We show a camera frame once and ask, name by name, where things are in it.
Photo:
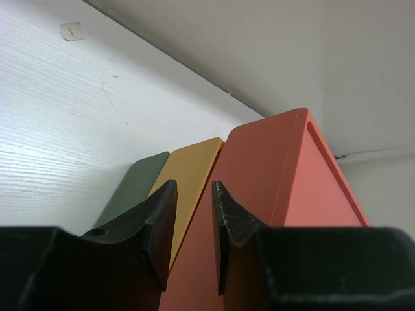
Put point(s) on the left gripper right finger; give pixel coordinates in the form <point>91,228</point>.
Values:
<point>260,267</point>

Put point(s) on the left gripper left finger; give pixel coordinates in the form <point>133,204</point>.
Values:
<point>121,265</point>

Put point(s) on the red drawer box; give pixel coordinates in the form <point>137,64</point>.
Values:
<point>280,169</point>

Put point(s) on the yellow drawer box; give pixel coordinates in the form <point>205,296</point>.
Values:
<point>190,167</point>

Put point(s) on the green drawer box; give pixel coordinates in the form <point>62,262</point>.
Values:
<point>134,187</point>

